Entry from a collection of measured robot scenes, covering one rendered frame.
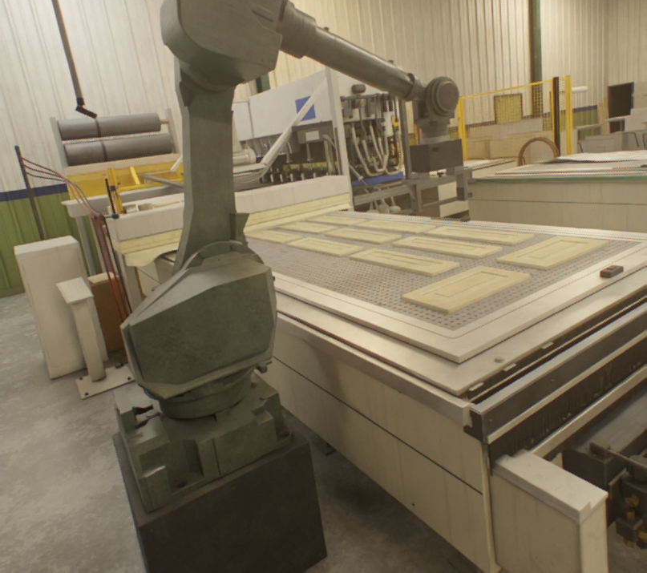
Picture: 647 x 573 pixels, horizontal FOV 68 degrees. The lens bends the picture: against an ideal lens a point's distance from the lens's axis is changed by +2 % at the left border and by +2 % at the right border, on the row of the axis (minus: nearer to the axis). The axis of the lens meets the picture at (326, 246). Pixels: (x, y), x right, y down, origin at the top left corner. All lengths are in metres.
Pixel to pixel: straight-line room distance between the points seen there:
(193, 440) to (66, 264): 2.78
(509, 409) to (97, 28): 7.97
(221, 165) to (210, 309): 0.65
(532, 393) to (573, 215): 4.43
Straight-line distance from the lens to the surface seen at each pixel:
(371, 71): 2.12
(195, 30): 1.63
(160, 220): 4.01
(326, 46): 2.02
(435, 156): 2.31
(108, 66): 8.48
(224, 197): 1.94
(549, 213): 5.98
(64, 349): 4.45
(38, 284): 4.31
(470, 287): 2.03
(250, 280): 1.58
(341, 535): 2.25
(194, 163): 1.93
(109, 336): 4.66
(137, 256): 3.96
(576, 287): 2.07
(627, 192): 5.56
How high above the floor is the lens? 1.55
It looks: 12 degrees down
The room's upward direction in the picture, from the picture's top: 8 degrees counter-clockwise
